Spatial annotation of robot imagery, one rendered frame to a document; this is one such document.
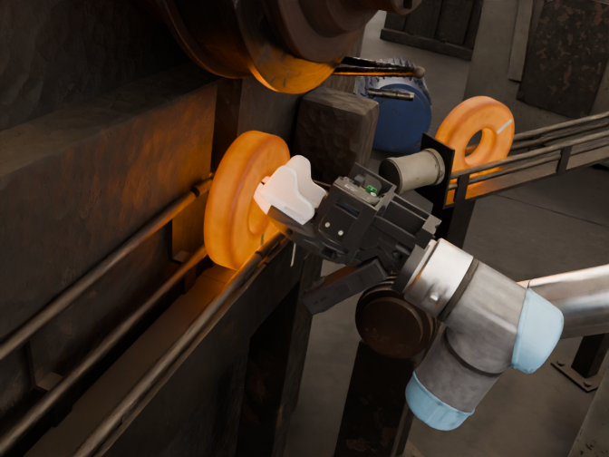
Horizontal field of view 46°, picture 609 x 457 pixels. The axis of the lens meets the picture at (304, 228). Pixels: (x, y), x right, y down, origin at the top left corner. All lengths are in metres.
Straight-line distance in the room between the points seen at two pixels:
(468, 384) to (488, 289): 0.11
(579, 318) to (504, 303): 0.15
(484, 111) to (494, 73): 2.36
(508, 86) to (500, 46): 0.19
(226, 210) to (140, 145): 0.12
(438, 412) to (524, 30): 2.77
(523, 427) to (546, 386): 0.19
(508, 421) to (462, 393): 0.99
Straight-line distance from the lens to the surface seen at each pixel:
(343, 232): 0.73
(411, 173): 1.11
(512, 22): 3.49
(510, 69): 3.48
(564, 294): 0.85
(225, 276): 0.82
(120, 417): 0.60
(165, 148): 0.71
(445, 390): 0.78
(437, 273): 0.72
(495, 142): 1.23
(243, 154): 0.74
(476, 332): 0.73
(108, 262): 0.66
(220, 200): 0.73
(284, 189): 0.75
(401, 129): 2.89
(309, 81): 0.74
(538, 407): 1.85
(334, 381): 1.72
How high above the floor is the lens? 1.10
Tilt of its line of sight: 28 degrees down
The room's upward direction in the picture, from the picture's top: 9 degrees clockwise
